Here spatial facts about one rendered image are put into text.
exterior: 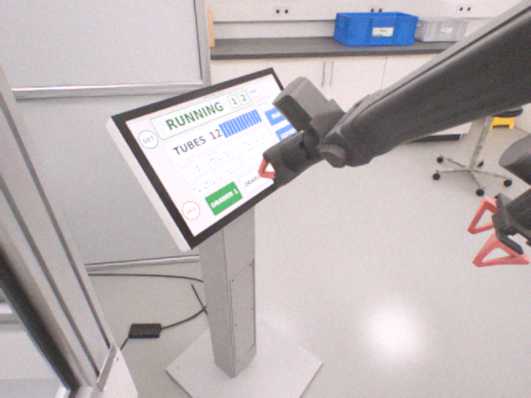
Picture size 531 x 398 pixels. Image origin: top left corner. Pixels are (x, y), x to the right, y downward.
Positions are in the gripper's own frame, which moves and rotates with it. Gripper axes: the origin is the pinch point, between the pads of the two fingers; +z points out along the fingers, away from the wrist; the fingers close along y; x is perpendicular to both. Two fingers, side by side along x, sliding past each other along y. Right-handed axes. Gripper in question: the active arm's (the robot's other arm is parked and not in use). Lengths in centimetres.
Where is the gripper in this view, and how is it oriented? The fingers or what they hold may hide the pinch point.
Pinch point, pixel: (262, 172)
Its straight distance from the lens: 64.5
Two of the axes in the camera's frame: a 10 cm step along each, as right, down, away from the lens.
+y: -6.3, 4.4, -6.4
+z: -5.9, 2.7, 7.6
